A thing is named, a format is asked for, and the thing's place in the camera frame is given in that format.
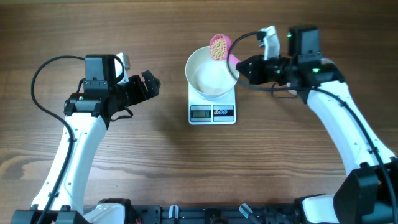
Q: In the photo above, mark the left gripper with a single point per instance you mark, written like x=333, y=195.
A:
x=140, y=94

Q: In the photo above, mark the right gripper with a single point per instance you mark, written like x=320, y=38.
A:
x=254, y=76

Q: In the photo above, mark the pink plastic scoop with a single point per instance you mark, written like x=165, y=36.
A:
x=232, y=59

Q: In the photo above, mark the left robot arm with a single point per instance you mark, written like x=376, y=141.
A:
x=104, y=91

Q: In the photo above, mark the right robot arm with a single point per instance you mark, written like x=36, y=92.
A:
x=369, y=191

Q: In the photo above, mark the white bowl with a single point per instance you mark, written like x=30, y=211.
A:
x=209, y=77

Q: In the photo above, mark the white digital kitchen scale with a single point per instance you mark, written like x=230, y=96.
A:
x=211, y=111

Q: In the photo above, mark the pile of soybeans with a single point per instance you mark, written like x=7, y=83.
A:
x=218, y=49

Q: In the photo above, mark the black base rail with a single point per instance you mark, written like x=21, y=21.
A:
x=174, y=214

